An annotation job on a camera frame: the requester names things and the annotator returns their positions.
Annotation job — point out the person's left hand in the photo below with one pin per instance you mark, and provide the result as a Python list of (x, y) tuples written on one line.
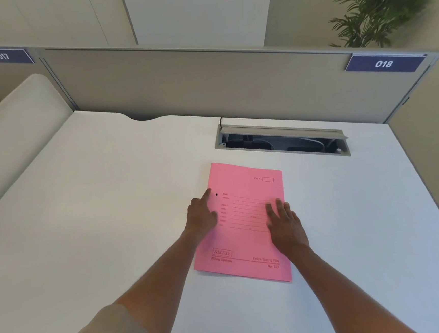
[(201, 219)]

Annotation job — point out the person's right hand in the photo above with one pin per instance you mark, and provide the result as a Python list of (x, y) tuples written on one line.
[(286, 231)]

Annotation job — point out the pink folder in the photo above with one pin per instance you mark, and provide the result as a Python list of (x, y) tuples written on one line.
[(245, 242)]

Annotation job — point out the person's right forearm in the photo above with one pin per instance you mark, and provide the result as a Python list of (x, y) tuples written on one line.
[(342, 299)]

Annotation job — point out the person's left forearm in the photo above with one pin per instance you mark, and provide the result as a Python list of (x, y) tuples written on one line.
[(161, 284)]

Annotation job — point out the blue number label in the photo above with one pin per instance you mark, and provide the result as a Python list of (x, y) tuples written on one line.
[(364, 65), (18, 57)]

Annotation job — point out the white rounded side divider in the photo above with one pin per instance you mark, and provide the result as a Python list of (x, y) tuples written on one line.
[(10, 140)]

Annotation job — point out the green potted plant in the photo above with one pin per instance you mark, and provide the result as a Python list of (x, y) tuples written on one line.
[(374, 9)]

